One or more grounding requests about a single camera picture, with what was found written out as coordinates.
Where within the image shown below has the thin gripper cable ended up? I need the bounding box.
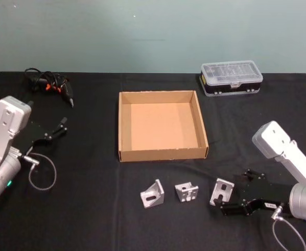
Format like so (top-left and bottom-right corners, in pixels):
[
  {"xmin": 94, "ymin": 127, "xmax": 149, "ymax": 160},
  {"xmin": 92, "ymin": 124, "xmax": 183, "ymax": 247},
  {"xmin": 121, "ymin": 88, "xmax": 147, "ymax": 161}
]
[
  {"xmin": 270, "ymin": 205, "xmax": 306, "ymax": 251},
  {"xmin": 21, "ymin": 153, "xmax": 57, "ymax": 191}
]

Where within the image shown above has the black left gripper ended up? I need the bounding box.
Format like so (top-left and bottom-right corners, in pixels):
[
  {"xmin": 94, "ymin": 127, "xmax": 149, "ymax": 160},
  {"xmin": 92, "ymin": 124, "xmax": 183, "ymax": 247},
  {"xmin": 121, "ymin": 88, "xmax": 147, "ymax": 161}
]
[{"xmin": 13, "ymin": 100, "xmax": 68, "ymax": 156}]

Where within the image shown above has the thin right gripper cable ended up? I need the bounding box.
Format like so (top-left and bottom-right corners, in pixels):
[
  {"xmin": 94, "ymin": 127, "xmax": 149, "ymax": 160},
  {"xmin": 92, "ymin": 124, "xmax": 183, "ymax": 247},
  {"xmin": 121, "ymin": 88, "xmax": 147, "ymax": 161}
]
[{"xmin": 270, "ymin": 205, "xmax": 306, "ymax": 251}]

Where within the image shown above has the clear plastic case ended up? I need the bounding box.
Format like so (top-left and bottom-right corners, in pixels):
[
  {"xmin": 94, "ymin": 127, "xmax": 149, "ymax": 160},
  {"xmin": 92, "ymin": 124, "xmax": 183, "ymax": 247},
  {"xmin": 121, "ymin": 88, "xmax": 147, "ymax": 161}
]
[{"xmin": 200, "ymin": 60, "xmax": 263, "ymax": 97}]

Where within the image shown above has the black table cloth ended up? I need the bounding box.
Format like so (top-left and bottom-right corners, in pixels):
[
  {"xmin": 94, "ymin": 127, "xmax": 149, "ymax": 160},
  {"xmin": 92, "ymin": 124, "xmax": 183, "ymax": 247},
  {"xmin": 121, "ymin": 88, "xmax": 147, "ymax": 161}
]
[{"xmin": 0, "ymin": 71, "xmax": 306, "ymax": 251}]

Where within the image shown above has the thin left gripper cable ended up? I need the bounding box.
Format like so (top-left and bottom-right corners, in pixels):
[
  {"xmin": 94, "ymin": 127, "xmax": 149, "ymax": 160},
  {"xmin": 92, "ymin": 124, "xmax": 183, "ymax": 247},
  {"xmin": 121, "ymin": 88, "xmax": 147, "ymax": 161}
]
[{"xmin": 21, "ymin": 153, "xmax": 57, "ymax": 191}]

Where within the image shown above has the shallow brown cardboard tray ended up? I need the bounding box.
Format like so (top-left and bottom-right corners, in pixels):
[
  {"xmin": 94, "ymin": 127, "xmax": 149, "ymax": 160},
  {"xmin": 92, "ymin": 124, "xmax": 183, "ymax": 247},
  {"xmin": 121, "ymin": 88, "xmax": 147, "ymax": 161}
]
[{"xmin": 117, "ymin": 90, "xmax": 209, "ymax": 163}]

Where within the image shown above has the silver metal corner bracket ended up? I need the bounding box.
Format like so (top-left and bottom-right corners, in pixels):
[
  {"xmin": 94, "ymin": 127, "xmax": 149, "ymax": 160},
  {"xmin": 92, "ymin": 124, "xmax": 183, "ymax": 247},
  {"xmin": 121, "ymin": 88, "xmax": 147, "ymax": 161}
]
[
  {"xmin": 208, "ymin": 178, "xmax": 234, "ymax": 207},
  {"xmin": 139, "ymin": 179, "xmax": 166, "ymax": 209},
  {"xmin": 174, "ymin": 183, "xmax": 199, "ymax": 203}
]

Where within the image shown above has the black corded tool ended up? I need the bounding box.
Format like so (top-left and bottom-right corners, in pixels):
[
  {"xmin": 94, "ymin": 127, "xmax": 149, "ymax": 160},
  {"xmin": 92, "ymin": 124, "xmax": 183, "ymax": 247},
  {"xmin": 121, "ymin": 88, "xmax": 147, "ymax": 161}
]
[{"xmin": 24, "ymin": 68, "xmax": 75, "ymax": 108}]

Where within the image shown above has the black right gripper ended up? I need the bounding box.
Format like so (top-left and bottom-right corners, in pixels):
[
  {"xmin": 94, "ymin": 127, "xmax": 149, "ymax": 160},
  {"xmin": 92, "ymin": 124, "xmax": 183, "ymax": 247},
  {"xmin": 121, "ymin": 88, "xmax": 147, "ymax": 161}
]
[{"xmin": 209, "ymin": 169, "xmax": 295, "ymax": 218}]

